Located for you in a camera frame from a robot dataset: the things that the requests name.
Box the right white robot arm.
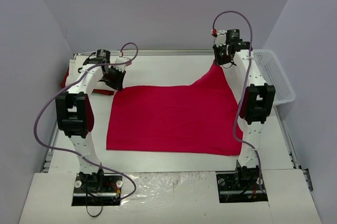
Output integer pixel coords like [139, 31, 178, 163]
[212, 29, 276, 189]

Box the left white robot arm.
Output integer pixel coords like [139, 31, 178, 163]
[55, 50, 130, 191]

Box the white plastic basket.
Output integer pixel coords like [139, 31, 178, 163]
[250, 50, 295, 105]

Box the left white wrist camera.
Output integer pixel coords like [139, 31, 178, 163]
[112, 56, 132, 72]

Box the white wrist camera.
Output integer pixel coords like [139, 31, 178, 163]
[112, 56, 132, 72]
[212, 29, 227, 47]

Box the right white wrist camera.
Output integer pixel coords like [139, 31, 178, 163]
[212, 29, 227, 47]

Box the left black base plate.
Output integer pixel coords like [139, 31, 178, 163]
[72, 173, 123, 207]

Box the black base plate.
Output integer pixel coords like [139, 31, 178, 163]
[216, 172, 268, 203]
[72, 173, 123, 207]

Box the thin black cable loop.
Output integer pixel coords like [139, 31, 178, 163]
[85, 202, 104, 218]

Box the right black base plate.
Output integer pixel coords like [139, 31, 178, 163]
[216, 172, 268, 203]

